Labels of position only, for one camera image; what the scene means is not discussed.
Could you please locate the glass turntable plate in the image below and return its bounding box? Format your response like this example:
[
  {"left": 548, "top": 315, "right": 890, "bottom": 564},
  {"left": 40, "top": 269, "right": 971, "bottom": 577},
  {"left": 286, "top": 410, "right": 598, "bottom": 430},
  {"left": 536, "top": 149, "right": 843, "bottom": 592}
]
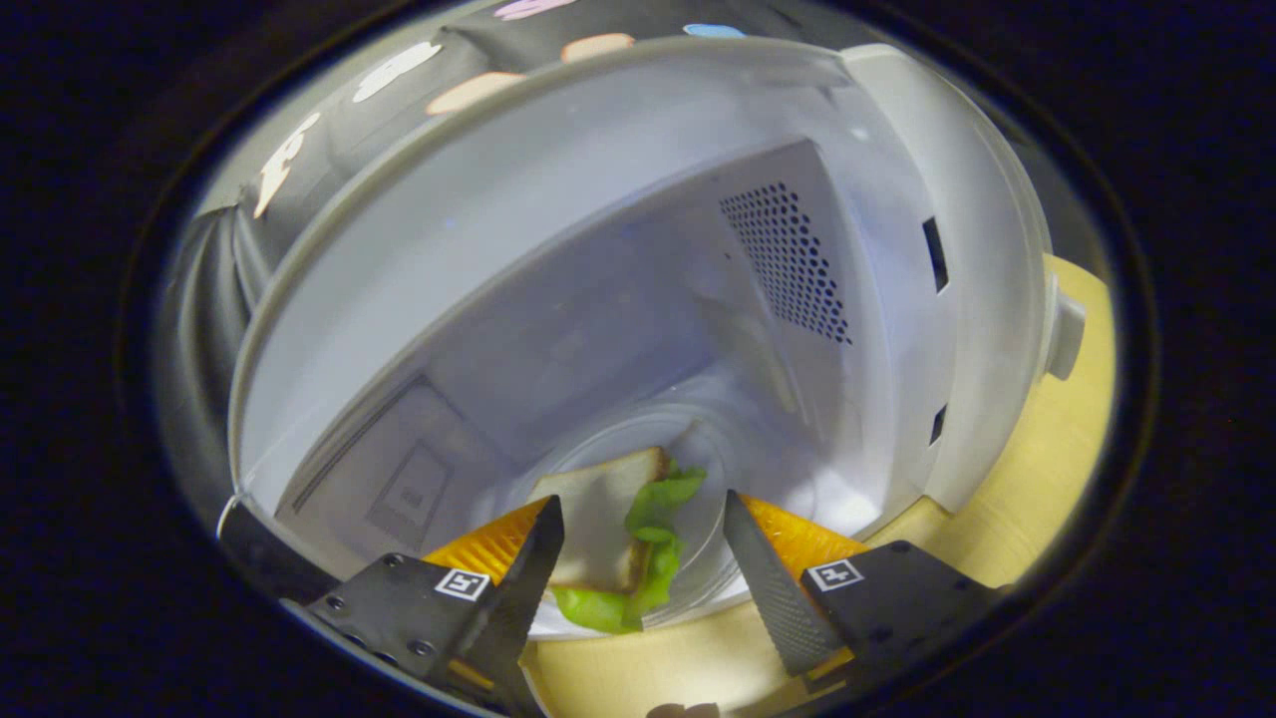
[{"left": 498, "top": 399, "right": 769, "bottom": 629}]

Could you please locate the white microwave oven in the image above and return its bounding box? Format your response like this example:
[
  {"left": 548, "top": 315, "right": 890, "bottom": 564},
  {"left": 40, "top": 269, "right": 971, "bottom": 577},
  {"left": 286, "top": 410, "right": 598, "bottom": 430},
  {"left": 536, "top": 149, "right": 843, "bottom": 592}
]
[{"left": 217, "top": 38, "right": 1089, "bottom": 641}]

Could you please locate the lettuce sandwich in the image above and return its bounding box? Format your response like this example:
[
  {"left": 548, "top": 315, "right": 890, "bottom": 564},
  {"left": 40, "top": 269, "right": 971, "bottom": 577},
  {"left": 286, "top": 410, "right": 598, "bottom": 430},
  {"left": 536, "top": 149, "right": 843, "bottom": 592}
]
[{"left": 528, "top": 446, "right": 710, "bottom": 636}]

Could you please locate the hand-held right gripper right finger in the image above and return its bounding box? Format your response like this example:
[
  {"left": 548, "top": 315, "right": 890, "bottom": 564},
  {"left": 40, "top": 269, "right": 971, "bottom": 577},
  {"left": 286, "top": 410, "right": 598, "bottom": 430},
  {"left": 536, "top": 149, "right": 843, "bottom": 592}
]
[{"left": 724, "top": 489, "right": 1003, "bottom": 696}]

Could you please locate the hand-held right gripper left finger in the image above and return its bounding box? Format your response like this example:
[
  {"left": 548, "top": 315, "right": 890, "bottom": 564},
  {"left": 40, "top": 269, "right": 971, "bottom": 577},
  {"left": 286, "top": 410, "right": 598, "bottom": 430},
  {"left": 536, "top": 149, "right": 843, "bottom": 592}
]
[{"left": 304, "top": 495, "right": 565, "bottom": 718}]

